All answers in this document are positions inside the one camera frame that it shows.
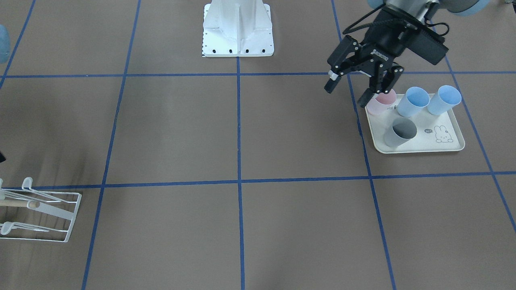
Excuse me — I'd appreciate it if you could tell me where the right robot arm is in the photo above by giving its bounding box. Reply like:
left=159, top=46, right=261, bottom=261
left=0, top=25, right=10, bottom=64

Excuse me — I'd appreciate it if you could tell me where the pink cup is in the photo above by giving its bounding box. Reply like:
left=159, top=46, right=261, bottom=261
left=366, top=89, right=397, bottom=116

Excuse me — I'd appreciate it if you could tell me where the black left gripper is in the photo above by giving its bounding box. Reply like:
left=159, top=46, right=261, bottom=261
left=324, top=8, right=410, bottom=108

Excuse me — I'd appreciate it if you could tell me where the white pedestal column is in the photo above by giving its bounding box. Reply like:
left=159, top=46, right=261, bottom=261
left=202, top=0, right=275, bottom=58

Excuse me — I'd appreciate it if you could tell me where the cream plastic tray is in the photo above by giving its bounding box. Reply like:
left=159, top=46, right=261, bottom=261
left=366, top=94, right=466, bottom=154

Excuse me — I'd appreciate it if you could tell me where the light blue cup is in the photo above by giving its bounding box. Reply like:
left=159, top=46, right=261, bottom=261
left=427, top=85, right=462, bottom=116
left=397, top=87, right=431, bottom=118

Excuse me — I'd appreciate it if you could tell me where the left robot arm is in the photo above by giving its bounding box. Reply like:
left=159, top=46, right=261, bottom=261
left=324, top=0, right=488, bottom=107

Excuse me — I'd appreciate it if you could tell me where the white wire cup rack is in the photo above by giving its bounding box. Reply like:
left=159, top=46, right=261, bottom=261
left=0, top=177, right=82, bottom=243

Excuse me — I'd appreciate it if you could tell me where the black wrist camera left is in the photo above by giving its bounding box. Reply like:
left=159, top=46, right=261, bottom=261
left=402, top=26, right=449, bottom=65

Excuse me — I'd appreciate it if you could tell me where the grey cup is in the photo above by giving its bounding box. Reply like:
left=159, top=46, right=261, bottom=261
left=383, top=118, right=418, bottom=147

